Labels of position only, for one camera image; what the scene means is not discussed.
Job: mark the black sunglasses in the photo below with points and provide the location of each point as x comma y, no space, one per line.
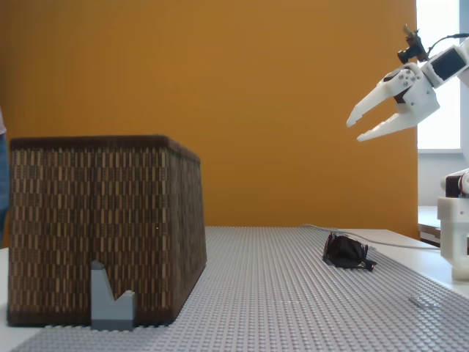
344,251

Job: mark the brown woven fabric bin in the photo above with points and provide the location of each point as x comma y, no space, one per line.
55,220

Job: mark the window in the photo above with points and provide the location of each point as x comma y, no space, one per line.
436,22

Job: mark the small grey connector plate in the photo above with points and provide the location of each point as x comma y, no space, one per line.
421,302

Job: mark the grey studded baseplate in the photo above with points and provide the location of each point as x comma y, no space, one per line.
293,330
275,264

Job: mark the grey notched brick block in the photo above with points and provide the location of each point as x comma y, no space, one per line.
106,315

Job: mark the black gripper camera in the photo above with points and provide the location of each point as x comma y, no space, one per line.
414,51

